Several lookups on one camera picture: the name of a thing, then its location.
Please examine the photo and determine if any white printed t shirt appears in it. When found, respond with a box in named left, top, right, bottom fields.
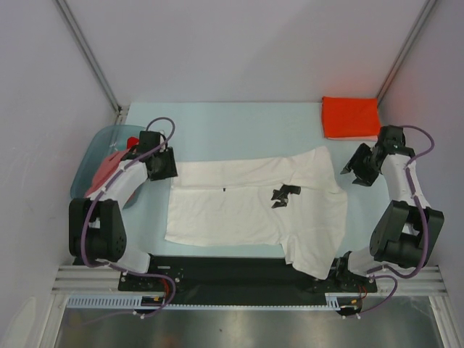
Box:
left=165, top=146, right=348, bottom=279

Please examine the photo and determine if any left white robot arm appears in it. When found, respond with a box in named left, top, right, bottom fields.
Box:
left=68, top=130, right=178, bottom=290

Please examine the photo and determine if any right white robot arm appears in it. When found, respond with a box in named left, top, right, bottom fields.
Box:
left=334, top=125, right=444, bottom=291

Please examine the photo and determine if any folded orange t shirt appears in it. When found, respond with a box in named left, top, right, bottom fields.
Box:
left=321, top=96, right=381, bottom=138

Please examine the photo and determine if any blue plastic basket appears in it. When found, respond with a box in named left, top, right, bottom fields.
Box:
left=70, top=125, right=144, bottom=199

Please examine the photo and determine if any pink t shirt in basket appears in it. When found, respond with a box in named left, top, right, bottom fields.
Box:
left=83, top=149, right=142, bottom=205

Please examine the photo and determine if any left aluminium frame post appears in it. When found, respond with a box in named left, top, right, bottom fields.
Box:
left=53, top=0, right=122, bottom=114

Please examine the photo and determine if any aluminium frame post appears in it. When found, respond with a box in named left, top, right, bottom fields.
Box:
left=53, top=0, right=122, bottom=114
left=376, top=0, right=441, bottom=108

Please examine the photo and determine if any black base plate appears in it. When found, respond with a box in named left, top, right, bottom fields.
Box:
left=117, top=256, right=386, bottom=304

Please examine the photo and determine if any grey slotted cable duct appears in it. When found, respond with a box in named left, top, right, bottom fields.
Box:
left=66, top=294, right=361, bottom=312

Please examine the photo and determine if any right aluminium frame post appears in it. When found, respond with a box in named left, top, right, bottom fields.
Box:
left=376, top=0, right=441, bottom=108

